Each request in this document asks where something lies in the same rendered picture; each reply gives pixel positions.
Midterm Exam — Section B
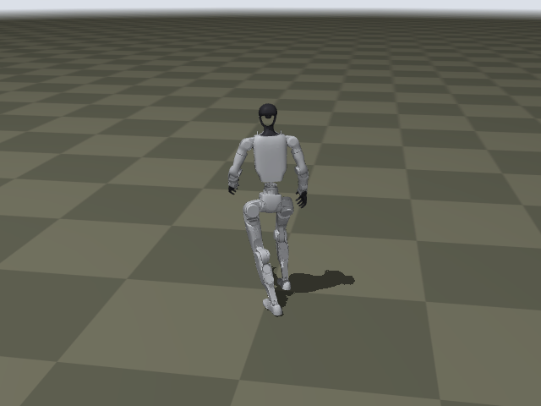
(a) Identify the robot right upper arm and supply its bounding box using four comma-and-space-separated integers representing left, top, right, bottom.
285, 135, 308, 176

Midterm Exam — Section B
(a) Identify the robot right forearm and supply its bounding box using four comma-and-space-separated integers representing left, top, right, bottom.
297, 171, 309, 195

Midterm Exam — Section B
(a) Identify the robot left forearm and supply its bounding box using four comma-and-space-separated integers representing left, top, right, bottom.
228, 167, 239, 189

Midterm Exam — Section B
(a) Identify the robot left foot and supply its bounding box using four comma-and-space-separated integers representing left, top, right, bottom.
263, 299, 282, 315

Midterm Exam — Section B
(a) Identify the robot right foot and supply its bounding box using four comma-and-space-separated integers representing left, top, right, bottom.
277, 277, 291, 290

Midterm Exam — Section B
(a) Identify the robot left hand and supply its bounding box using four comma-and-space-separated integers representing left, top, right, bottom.
228, 180, 239, 195

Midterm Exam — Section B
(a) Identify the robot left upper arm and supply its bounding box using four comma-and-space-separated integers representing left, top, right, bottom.
229, 137, 254, 178

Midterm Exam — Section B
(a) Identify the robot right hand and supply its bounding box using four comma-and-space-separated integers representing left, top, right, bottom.
296, 191, 307, 208

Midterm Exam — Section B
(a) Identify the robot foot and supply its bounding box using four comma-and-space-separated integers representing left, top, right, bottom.
263, 299, 282, 315
277, 277, 291, 290

